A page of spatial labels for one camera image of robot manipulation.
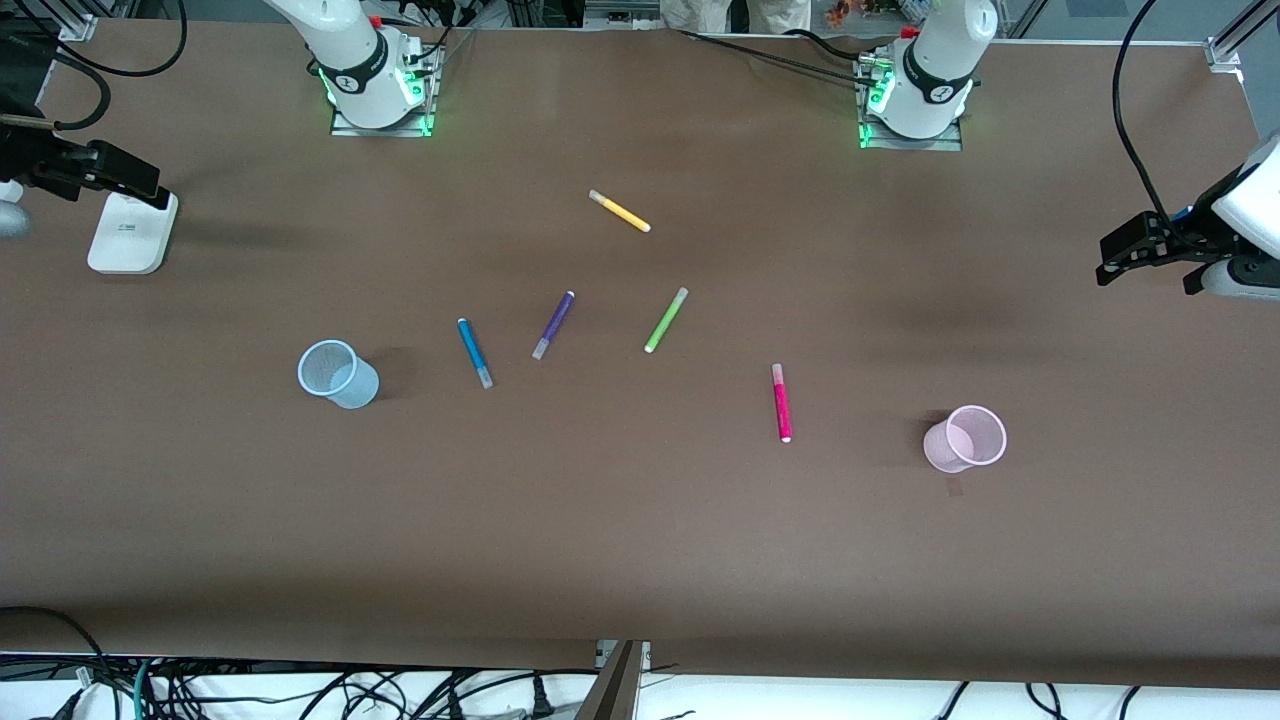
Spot blue marker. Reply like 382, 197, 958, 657
457, 317, 494, 391

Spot white flat plastic box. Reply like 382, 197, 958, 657
86, 189, 180, 276

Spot pink mesh cup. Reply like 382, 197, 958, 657
922, 404, 1008, 474

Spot blue mesh cup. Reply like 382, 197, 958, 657
297, 339, 381, 411

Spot purple marker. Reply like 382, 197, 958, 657
531, 290, 577, 362

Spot green marker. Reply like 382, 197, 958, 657
643, 286, 690, 355

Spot person beige trousers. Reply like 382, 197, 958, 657
660, 0, 813, 35

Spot yellow marker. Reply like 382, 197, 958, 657
588, 189, 653, 234

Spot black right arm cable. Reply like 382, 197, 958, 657
0, 0, 190, 133

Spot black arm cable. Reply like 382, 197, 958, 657
0, 0, 190, 133
1111, 0, 1173, 219

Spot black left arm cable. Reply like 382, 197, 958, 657
1111, 0, 1173, 219

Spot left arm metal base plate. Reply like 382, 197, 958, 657
855, 50, 965, 153

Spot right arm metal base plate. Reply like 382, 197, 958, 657
329, 42, 443, 139

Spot black table cable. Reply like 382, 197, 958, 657
678, 28, 881, 86

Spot black floor cable loop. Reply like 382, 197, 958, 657
0, 604, 109, 686

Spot black floor cable with plug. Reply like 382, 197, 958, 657
300, 666, 601, 720

